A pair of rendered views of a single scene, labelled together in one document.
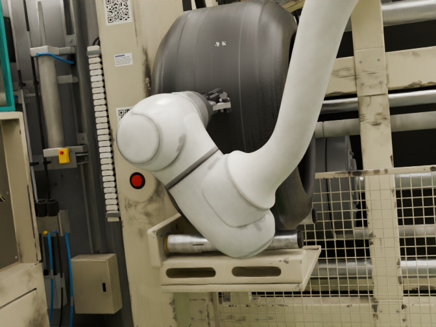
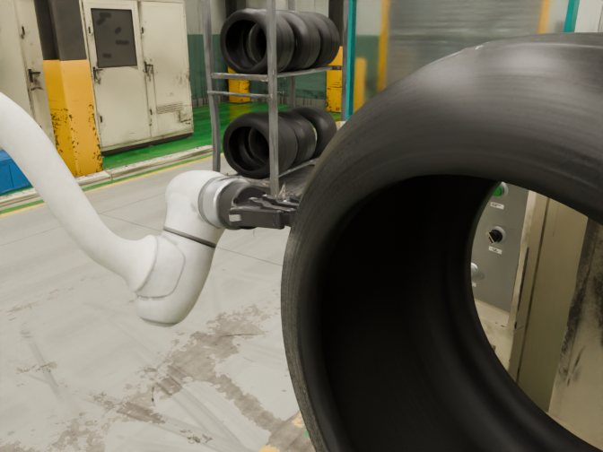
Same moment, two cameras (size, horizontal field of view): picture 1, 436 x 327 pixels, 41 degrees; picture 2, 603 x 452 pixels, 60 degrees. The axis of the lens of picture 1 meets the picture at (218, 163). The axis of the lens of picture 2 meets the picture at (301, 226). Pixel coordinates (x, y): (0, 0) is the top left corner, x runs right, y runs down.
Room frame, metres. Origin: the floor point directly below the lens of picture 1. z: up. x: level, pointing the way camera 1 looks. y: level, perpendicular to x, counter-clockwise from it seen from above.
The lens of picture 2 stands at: (1.56, -0.59, 1.49)
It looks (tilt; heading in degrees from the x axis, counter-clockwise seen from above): 21 degrees down; 124
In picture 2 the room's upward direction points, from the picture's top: straight up
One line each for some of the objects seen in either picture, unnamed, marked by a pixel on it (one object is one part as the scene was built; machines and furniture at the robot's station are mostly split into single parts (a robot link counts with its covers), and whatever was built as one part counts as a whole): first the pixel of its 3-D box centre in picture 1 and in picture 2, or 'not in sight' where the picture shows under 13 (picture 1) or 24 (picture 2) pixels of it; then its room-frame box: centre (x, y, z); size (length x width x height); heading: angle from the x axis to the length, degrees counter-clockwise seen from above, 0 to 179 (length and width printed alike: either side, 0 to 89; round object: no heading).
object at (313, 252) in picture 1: (246, 266); not in sight; (1.53, -0.05, 0.80); 0.37 x 0.36 x 0.02; 163
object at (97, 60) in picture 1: (108, 133); not in sight; (1.58, 0.29, 1.19); 0.05 x 0.04 x 0.48; 163
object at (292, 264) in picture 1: (232, 266); not in sight; (1.40, -0.01, 0.84); 0.36 x 0.09 x 0.06; 73
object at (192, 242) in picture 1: (231, 241); not in sight; (1.40, -0.01, 0.90); 0.35 x 0.05 x 0.05; 73
